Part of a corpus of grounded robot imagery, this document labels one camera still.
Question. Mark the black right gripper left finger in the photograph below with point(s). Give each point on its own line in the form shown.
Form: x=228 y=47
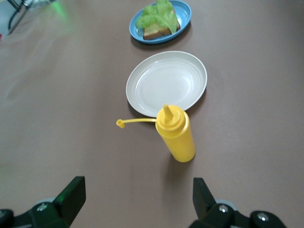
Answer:
x=71 y=202

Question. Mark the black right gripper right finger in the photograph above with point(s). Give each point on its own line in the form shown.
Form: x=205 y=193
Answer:
x=204 y=202

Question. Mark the brown bread slice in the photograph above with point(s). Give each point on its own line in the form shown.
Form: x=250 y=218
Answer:
x=154 y=32

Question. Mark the green lettuce leaf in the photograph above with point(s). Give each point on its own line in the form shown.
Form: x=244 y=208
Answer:
x=156 y=14

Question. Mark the beige round plate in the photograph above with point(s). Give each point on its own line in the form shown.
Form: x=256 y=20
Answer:
x=166 y=80

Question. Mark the blue round plate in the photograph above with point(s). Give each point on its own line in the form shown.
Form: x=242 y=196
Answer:
x=184 y=14

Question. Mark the yellow squeeze bottle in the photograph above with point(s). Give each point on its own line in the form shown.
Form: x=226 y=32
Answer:
x=178 y=137

